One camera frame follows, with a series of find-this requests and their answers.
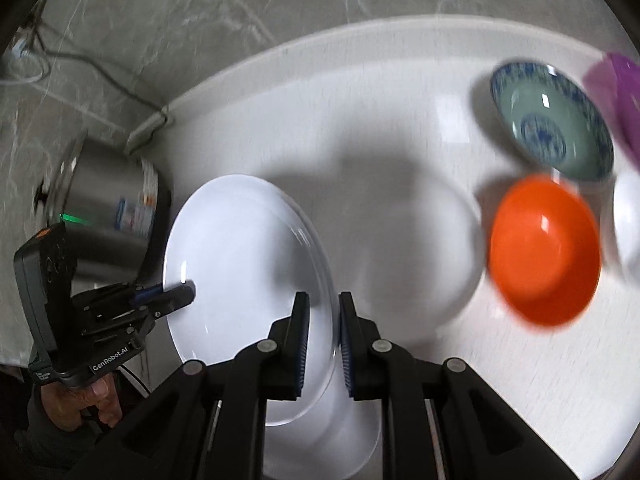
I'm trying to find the white bowl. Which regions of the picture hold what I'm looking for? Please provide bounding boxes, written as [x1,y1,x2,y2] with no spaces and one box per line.
[600,170,640,287]

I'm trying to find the orange bowl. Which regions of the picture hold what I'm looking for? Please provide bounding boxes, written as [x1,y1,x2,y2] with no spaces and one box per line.
[487,175,603,334]

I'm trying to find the purple bowl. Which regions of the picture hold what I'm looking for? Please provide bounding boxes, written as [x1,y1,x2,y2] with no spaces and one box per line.
[582,51,640,171]

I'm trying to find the blue patterned bowl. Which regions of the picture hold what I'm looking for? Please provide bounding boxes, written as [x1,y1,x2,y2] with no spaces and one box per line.
[489,60,615,182]

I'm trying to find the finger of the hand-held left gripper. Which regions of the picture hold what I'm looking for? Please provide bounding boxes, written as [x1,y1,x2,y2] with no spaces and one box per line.
[146,284,197,319]
[128,284,166,307]

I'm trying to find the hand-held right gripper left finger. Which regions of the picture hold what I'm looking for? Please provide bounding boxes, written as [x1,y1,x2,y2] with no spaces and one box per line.
[66,291,311,480]

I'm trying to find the black power cable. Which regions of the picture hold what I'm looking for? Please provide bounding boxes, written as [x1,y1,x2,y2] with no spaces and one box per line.
[27,10,168,113]

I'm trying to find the person's left hand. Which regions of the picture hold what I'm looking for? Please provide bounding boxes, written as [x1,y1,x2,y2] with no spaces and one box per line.
[40,374,124,434]

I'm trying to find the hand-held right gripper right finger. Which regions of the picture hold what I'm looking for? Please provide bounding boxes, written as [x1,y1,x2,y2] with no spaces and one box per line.
[339,291,577,480]

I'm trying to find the stainless steel pot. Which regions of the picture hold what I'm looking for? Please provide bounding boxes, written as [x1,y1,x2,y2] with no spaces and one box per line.
[34,132,174,287]

